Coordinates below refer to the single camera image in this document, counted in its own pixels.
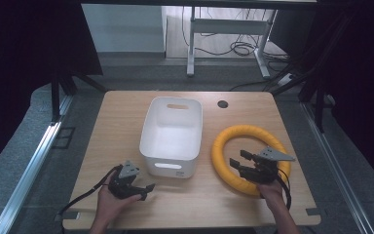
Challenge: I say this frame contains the black metal stand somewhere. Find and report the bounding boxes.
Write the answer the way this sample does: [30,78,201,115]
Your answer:
[271,13,355,134]
[50,69,108,124]

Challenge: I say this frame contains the person's right hand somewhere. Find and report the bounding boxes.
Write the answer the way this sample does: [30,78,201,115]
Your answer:
[256,179,285,210]

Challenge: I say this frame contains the black curtain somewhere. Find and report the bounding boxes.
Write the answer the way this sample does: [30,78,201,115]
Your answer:
[0,0,104,179]
[269,0,374,196]

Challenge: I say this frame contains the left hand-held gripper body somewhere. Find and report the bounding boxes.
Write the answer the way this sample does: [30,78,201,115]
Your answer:
[108,160,141,200]

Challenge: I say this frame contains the white plastic basket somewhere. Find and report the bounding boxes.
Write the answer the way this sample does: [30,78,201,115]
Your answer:
[138,96,204,179]

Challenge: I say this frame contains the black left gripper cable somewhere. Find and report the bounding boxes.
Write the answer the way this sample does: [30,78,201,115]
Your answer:
[56,164,124,216]

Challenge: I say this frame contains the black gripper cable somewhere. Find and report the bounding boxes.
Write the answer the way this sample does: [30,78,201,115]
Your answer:
[274,167,293,211]
[56,164,124,216]

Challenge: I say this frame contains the white metal desk frame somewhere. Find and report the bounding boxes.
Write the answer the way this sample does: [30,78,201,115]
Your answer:
[186,6,279,80]

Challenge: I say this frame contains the white power strip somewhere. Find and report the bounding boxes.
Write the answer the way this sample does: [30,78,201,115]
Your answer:
[277,73,296,87]

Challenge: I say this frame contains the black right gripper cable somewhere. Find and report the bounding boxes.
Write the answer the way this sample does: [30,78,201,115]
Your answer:
[274,167,293,211]

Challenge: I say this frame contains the person's left hand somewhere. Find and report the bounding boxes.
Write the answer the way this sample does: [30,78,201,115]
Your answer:
[96,173,143,226]

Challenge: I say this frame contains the black cables on floor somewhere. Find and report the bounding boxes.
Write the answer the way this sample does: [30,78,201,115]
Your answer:
[180,6,290,66]

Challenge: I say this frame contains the aluminium floor rail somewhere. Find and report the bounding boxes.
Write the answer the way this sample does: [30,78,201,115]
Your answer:
[301,100,374,234]
[0,94,74,234]

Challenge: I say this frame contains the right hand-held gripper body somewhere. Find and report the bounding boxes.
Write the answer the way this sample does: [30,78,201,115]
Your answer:
[243,146,296,185]

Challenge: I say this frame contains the yellow foam ring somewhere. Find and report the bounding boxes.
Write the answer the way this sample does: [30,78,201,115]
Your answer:
[210,124,292,198]

